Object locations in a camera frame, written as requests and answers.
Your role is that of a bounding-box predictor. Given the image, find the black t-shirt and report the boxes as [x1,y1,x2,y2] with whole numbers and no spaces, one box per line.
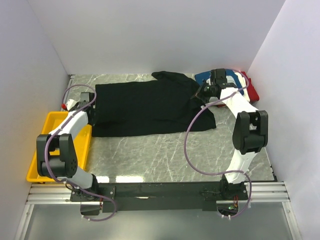
[92,71,204,138]

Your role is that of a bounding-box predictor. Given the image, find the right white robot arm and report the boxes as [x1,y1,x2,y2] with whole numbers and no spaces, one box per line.
[195,68,269,200]

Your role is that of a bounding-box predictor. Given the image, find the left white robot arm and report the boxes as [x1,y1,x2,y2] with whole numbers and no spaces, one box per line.
[36,92,100,201]

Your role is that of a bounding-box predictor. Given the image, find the folded blue printed t-shirt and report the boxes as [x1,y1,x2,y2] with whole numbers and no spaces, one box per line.
[194,69,242,89]

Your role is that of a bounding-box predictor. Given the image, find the folded white t-shirt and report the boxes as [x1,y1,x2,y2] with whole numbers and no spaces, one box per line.
[235,72,251,102]

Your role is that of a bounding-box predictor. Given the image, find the folded red t-shirt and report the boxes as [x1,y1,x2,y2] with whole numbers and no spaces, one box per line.
[225,69,260,104]

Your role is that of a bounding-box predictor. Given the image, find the yellow plastic tray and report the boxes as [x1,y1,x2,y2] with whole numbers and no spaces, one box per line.
[26,111,93,183]

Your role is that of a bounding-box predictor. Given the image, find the black base beam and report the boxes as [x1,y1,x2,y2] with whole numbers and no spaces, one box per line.
[70,180,249,215]

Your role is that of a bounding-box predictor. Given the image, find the aluminium rail frame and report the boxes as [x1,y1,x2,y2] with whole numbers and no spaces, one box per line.
[14,182,302,240]

